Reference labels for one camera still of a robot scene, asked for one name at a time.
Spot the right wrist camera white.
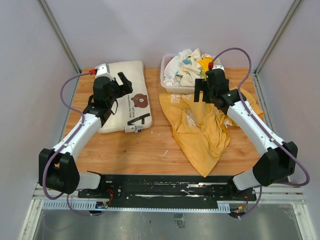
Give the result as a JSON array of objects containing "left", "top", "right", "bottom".
[{"left": 212, "top": 64, "right": 225, "bottom": 71}]

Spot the yellow pillowcase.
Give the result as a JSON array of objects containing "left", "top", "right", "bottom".
[{"left": 158, "top": 93, "right": 260, "bottom": 177}]

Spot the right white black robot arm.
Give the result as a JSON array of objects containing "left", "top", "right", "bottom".
[{"left": 194, "top": 68, "right": 298, "bottom": 200}]

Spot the translucent plastic bin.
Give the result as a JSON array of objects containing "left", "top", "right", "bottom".
[{"left": 160, "top": 48, "right": 224, "bottom": 94}]

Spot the right aluminium frame post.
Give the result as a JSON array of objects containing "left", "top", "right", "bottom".
[{"left": 254, "top": 0, "right": 305, "bottom": 75}]

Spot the yellow cloth in bin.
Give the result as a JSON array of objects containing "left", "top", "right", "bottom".
[{"left": 198, "top": 57, "right": 213, "bottom": 73}]

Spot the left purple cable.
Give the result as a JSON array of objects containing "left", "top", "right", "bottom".
[{"left": 41, "top": 69, "right": 106, "bottom": 217}]

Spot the left aluminium frame post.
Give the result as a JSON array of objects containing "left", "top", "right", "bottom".
[{"left": 37, "top": 0, "right": 82, "bottom": 73}]

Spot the grey slotted cable duct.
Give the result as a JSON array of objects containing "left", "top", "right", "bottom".
[{"left": 42, "top": 200, "right": 231, "bottom": 214}]

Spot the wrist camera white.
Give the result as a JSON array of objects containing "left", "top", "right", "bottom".
[
  {"left": 212, "top": 64, "right": 225, "bottom": 71},
  {"left": 95, "top": 63, "right": 113, "bottom": 79}
]

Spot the white printed cloth in bin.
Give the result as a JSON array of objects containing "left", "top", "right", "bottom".
[{"left": 163, "top": 48, "right": 214, "bottom": 87}]

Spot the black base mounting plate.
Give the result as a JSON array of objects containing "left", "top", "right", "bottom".
[{"left": 77, "top": 174, "right": 257, "bottom": 207}]

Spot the aluminium frame post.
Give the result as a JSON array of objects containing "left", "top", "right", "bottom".
[
  {"left": 37, "top": 0, "right": 82, "bottom": 73},
  {"left": 254, "top": 0, "right": 305, "bottom": 75}
]

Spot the white pillow with bear print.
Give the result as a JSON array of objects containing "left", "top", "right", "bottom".
[{"left": 98, "top": 60, "right": 153, "bottom": 134}]

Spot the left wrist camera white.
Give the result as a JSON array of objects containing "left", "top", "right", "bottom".
[{"left": 95, "top": 63, "right": 113, "bottom": 79}]

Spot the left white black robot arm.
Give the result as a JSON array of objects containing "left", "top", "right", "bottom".
[{"left": 38, "top": 69, "right": 133, "bottom": 200}]

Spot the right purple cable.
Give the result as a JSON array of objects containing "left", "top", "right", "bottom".
[{"left": 208, "top": 46, "right": 311, "bottom": 221}]

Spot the purple cable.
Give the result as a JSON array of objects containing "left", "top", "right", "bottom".
[
  {"left": 208, "top": 46, "right": 311, "bottom": 221},
  {"left": 41, "top": 69, "right": 106, "bottom": 217}
]

